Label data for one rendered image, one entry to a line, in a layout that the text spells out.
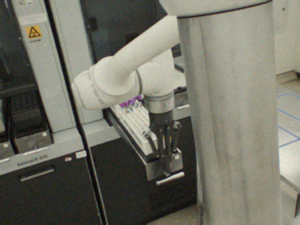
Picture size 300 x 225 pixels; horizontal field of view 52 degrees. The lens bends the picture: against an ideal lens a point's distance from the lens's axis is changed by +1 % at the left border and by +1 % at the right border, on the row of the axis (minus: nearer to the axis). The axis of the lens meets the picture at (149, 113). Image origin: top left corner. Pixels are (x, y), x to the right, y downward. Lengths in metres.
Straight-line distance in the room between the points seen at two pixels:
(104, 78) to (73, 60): 0.65
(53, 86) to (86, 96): 0.64
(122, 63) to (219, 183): 0.37
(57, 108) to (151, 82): 0.69
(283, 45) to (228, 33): 3.26
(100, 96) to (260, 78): 0.49
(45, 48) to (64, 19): 0.14
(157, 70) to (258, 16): 0.52
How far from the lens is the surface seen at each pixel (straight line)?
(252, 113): 0.34
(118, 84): 0.72
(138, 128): 1.10
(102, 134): 1.41
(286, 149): 1.07
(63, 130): 1.47
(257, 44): 0.32
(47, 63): 1.35
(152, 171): 1.04
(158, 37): 0.62
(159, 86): 0.83
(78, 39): 1.35
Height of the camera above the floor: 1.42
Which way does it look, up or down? 27 degrees down
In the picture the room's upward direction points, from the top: 7 degrees counter-clockwise
